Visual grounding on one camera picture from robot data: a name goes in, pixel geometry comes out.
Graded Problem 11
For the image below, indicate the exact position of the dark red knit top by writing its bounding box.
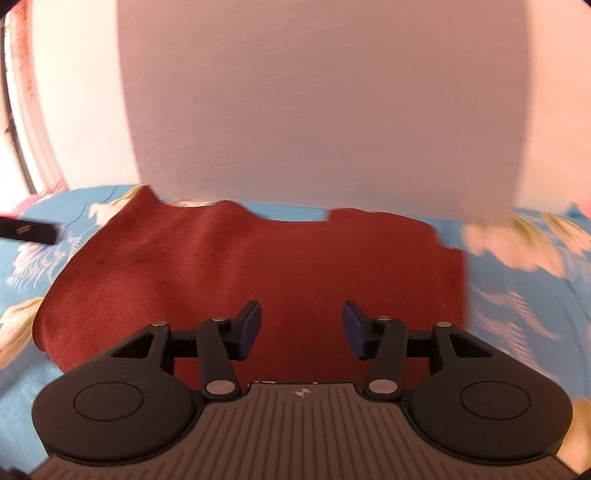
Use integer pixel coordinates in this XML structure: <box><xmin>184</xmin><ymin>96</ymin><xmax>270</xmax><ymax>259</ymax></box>
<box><xmin>33</xmin><ymin>188</ymin><xmax>466</xmax><ymax>385</ymax></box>

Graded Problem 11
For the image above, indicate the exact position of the blue floral bed sheet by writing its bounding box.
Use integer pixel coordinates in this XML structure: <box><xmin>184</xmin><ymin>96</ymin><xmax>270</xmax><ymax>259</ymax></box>
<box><xmin>1</xmin><ymin>185</ymin><xmax>590</xmax><ymax>471</ymax></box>

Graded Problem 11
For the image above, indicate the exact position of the dark window frame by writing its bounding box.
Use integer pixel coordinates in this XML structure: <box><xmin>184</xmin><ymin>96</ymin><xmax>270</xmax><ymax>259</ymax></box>
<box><xmin>1</xmin><ymin>17</ymin><xmax>37</xmax><ymax>195</ymax></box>

